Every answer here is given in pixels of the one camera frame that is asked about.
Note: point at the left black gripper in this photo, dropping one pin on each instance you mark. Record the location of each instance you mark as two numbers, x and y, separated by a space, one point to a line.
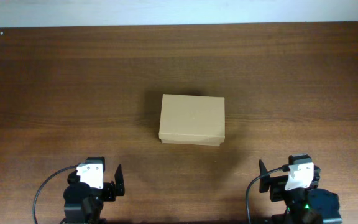
109 191

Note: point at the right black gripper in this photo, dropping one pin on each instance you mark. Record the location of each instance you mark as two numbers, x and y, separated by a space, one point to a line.
276 185

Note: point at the cardboard box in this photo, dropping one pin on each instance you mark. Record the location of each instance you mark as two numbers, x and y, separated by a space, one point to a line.
187 119

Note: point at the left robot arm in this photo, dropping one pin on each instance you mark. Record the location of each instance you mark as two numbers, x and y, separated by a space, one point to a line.
84 202

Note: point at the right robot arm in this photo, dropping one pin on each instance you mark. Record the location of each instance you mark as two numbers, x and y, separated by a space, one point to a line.
305 202

